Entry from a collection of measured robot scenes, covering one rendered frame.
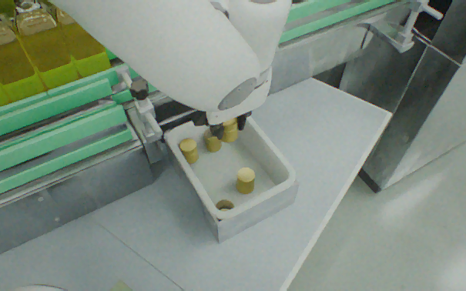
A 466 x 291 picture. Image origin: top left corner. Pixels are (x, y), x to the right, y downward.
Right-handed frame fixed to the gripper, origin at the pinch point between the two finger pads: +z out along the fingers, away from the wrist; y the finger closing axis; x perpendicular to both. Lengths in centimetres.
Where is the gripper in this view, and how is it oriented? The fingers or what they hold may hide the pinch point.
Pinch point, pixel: (228, 122)
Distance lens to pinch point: 62.1
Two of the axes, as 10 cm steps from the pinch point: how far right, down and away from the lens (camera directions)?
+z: -1.2, 4.3, 9.0
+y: -8.7, 3.9, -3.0
